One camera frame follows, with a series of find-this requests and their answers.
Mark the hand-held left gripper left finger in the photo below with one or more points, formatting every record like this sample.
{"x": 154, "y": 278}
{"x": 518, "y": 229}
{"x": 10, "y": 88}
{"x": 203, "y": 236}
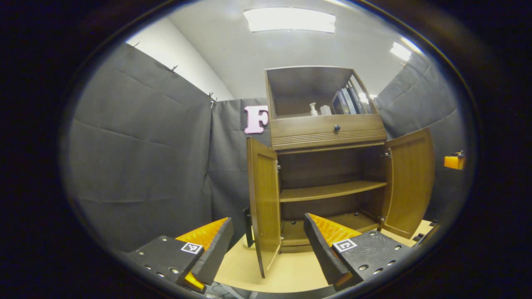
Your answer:
{"x": 216, "y": 253}

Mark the small white jar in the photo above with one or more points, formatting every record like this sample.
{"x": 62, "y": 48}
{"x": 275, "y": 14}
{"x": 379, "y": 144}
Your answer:
{"x": 326, "y": 110}

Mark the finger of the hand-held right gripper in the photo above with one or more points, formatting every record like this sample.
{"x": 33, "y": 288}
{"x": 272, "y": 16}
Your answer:
{"x": 454, "y": 162}

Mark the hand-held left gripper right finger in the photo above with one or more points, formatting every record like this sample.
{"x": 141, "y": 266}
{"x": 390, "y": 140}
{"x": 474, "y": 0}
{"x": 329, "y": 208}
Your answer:
{"x": 320, "y": 253}

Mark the black backdrop cloth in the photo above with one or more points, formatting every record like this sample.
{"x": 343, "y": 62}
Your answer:
{"x": 137, "y": 166}

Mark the grey upright book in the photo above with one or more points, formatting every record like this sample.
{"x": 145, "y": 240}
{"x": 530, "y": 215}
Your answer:
{"x": 348, "y": 101}

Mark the small ceiling light panel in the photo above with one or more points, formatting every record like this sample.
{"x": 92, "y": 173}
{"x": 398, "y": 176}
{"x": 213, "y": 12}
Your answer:
{"x": 400, "y": 51}

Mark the large ceiling light panel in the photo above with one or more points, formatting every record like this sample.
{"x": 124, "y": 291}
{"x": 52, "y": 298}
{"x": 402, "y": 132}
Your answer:
{"x": 289, "y": 20}

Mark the white pump bottle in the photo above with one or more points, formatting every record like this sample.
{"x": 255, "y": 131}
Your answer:
{"x": 314, "y": 111}

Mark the wooden double-door shoe cabinet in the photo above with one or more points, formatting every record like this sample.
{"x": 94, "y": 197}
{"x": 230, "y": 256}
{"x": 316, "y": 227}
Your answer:
{"x": 307, "y": 83}

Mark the wooden inner cabinet shelf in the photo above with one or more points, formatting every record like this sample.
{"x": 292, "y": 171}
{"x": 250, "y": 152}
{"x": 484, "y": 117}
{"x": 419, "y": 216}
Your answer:
{"x": 328, "y": 191}

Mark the wooden cabinet door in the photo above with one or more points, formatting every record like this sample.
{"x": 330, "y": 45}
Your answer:
{"x": 264, "y": 199}
{"x": 409, "y": 178}

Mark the wooden drawer with black knob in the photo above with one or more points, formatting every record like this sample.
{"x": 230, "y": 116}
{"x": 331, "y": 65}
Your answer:
{"x": 303, "y": 128}

